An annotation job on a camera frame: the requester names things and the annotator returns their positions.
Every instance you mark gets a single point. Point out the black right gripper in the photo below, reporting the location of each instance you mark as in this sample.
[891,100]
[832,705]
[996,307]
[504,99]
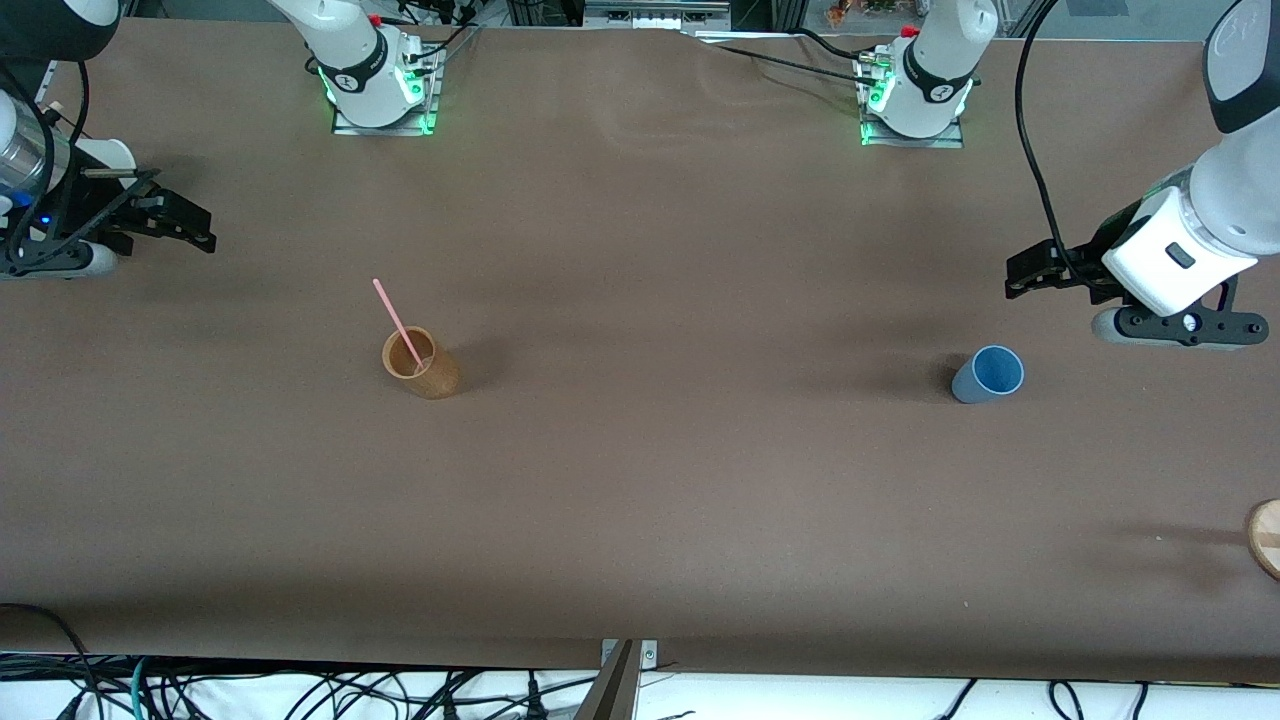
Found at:
[100,214]

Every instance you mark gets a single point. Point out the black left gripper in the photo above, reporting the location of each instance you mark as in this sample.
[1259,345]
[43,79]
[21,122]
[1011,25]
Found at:
[1091,254]

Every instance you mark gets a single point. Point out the blue cup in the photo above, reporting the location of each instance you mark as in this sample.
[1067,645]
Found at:
[998,372]

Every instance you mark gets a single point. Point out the pink straw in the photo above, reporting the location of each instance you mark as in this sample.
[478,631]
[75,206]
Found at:
[391,310]

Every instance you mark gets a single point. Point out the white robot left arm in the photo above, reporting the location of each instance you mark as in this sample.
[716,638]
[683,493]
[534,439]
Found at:
[925,112]

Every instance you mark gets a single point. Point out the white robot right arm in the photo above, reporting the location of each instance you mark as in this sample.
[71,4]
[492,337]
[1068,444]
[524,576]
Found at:
[360,60]

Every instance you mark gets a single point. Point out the brown wooden cup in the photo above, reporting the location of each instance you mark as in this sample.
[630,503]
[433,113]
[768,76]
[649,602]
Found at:
[440,380]

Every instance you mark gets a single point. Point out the round wooden disc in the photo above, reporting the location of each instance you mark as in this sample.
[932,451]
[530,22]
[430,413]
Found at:
[1268,540]

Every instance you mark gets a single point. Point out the grey metal box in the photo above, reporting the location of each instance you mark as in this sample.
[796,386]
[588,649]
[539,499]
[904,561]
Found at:
[650,15]

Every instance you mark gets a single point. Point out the grey metal beam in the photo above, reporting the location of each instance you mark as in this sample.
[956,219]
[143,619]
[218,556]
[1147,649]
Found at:
[612,695]

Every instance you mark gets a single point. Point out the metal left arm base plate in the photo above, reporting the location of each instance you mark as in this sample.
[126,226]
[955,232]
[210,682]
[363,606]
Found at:
[910,143]

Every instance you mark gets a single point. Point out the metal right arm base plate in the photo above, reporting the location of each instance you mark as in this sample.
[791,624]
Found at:
[385,130]

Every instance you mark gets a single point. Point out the small metal bracket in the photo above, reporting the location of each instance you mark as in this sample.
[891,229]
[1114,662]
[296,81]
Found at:
[648,655]

